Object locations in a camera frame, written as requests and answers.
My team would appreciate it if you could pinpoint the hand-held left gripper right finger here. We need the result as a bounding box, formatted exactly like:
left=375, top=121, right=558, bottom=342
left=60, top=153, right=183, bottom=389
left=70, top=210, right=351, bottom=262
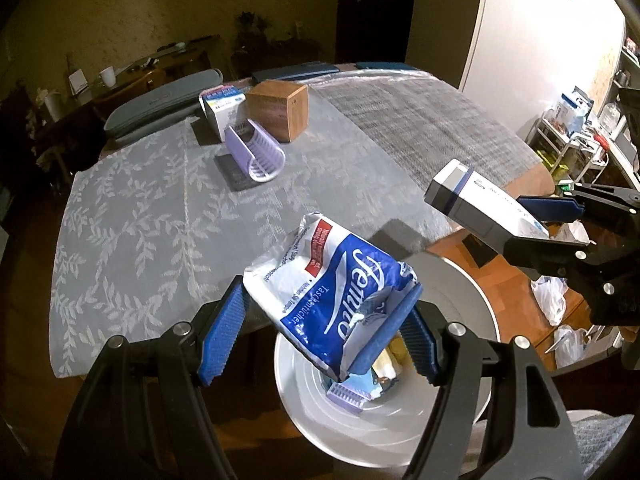
left=347, top=282, right=586, bottom=480

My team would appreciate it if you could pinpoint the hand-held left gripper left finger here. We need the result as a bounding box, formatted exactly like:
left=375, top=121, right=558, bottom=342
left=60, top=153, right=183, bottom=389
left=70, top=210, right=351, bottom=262
left=52, top=275, right=248, bottom=480

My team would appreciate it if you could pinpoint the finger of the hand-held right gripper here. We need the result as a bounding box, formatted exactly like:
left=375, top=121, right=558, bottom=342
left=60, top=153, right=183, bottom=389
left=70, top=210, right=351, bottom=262
left=502, top=232, right=640, bottom=307
left=515, top=182, right=640, bottom=241

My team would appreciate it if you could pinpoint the yellow paper bag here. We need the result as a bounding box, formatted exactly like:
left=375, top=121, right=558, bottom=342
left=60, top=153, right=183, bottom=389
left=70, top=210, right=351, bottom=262
left=372, top=337, right=406, bottom=381

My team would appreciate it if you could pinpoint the purple plastic basket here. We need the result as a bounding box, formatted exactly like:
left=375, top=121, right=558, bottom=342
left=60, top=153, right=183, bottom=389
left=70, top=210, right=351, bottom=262
left=325, top=377, right=373, bottom=415
left=223, top=119, right=287, bottom=183

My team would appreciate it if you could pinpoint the silver white carton box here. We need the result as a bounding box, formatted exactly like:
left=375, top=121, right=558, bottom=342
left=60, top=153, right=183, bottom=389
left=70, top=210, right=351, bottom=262
left=424, top=159, right=551, bottom=253

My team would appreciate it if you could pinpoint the blue white tissue packet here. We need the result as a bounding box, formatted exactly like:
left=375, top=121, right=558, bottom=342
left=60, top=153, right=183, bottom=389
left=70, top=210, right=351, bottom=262
left=243, top=211, right=420, bottom=383

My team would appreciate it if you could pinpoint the white round trash bin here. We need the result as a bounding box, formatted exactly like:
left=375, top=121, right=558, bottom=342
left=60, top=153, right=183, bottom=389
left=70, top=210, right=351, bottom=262
left=274, top=252, right=498, bottom=471

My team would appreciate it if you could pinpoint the white plastic bag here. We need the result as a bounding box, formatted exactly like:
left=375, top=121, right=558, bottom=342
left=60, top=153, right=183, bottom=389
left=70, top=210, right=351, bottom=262
left=554, top=325, right=588, bottom=368
left=531, top=276, right=568, bottom=326

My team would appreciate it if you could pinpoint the blue white package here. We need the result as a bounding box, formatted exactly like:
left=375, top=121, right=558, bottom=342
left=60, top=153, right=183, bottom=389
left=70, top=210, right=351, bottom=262
left=552, top=87, right=596, bottom=133

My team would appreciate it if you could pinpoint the grey textured cloth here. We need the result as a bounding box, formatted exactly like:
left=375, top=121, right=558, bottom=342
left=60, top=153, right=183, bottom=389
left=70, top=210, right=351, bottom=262
left=565, top=410, right=636, bottom=480

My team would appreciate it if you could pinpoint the grey woven placemat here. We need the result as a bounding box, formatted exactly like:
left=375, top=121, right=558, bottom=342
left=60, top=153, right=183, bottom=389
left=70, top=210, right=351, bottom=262
left=312, top=72, right=543, bottom=211

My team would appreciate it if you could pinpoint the dark blue phone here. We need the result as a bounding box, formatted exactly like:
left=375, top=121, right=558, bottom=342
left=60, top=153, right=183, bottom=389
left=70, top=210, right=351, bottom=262
left=356, top=61, right=416, bottom=72

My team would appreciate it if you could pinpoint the white blue medicine box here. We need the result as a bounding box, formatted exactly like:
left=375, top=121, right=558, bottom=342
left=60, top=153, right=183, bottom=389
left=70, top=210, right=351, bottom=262
left=199, top=85, right=249, bottom=142

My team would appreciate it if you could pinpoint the brown cardboard box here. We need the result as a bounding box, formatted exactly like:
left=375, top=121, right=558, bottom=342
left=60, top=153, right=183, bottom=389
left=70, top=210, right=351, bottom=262
left=247, top=79, right=309, bottom=143

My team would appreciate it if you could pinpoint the grey zip fabric case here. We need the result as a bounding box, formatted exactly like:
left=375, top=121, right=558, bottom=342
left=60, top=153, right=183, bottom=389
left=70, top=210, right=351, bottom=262
left=102, top=67, right=224, bottom=140

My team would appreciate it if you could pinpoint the wooden chair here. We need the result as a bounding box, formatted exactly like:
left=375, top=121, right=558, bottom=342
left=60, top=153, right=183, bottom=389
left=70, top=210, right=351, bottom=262
left=92, top=67, right=168, bottom=111

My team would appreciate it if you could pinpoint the wooden dining table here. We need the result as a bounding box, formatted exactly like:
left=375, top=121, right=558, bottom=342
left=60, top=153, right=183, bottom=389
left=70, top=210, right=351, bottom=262
left=35, top=35, right=221, bottom=126

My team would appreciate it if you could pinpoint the wooden side table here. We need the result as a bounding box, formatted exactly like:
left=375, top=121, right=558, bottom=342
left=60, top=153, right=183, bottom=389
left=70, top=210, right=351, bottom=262
left=230, top=35, right=321, bottom=68

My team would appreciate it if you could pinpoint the potted plant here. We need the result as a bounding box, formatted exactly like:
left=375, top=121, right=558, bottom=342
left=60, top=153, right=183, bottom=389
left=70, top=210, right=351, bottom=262
left=235, top=10, right=271, bottom=46

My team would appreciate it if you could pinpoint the white wire rack trolley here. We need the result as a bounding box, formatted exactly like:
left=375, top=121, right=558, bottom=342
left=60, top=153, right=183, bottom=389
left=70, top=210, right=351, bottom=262
left=525, top=105, right=608, bottom=196

